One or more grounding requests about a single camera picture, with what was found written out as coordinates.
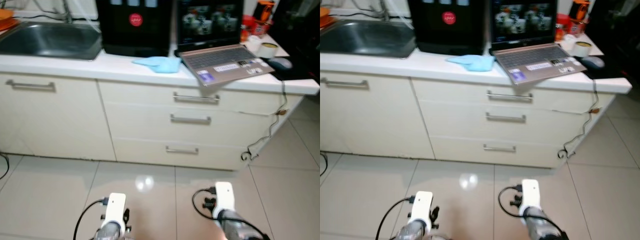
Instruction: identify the white shallow drawer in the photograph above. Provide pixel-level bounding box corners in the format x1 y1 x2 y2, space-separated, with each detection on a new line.
98 80 304 115
411 78 617 113

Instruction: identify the red container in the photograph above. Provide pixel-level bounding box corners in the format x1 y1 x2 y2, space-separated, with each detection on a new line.
555 14 572 41
241 15 257 42

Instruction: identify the grey computer mouse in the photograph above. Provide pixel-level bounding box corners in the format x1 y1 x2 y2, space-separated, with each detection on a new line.
580 55 606 70
268 56 294 71

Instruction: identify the metal faucet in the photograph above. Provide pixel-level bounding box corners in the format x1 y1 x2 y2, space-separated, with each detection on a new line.
377 0 392 22
59 0 74 24

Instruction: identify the large black appliance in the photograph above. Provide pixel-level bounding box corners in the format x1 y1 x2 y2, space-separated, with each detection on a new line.
582 0 640 66
267 0 321 68

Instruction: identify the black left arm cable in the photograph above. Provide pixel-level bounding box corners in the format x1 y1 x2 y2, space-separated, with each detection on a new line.
73 197 110 240
375 196 416 240

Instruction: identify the light blue cloth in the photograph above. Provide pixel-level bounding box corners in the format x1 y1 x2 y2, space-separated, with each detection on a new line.
132 55 182 74
446 54 496 72

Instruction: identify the white cabinet door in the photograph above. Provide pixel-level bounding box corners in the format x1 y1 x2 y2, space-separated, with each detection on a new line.
0 72 117 162
320 71 435 160

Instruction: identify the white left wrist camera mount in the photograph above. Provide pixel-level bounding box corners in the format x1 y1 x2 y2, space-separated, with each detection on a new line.
102 192 127 227
408 190 434 225

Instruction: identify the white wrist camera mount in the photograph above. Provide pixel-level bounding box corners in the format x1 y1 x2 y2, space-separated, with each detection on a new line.
519 178 542 212
213 181 236 215
102 192 127 227
408 190 434 225

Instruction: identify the black water dispenser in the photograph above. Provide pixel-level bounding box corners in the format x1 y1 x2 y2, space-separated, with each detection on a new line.
95 0 174 58
407 0 489 56

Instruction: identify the metal drawer handle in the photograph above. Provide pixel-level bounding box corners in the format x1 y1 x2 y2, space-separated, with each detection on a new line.
165 145 200 156
169 114 212 126
173 91 221 105
485 112 527 124
482 143 517 154
487 90 534 103

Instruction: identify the white deep drawer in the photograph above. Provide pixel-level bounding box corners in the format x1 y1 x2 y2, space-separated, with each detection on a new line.
419 101 598 146
429 136 573 169
103 102 286 148
112 137 261 172

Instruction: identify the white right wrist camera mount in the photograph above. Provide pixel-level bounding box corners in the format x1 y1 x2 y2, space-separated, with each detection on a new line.
519 178 542 212
213 181 236 215

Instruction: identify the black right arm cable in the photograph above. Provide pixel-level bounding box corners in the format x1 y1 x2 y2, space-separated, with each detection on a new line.
497 185 568 240
192 186 271 240

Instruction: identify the orange bottle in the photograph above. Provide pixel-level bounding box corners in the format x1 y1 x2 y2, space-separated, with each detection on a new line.
570 0 591 22
254 0 276 23

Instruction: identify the stainless steel sink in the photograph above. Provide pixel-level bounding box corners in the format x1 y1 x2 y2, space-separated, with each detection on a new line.
320 19 417 59
0 21 104 61

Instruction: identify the metal cabinet door handle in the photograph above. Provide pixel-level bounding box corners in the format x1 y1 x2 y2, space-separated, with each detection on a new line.
321 76 371 91
5 79 56 94

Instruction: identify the black mouse pad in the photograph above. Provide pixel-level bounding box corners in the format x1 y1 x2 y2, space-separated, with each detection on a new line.
269 59 321 82
582 57 633 80

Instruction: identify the rose gold laptop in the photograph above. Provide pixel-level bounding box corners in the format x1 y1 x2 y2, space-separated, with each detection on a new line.
489 0 588 87
175 0 275 89

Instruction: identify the black hanging laptop cable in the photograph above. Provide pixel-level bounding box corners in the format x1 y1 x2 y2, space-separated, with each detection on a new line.
557 79 602 161
241 80 289 162

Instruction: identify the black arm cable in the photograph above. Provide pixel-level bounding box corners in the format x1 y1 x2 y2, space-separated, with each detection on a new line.
192 186 271 240
497 185 568 240
375 196 416 240
73 197 110 240

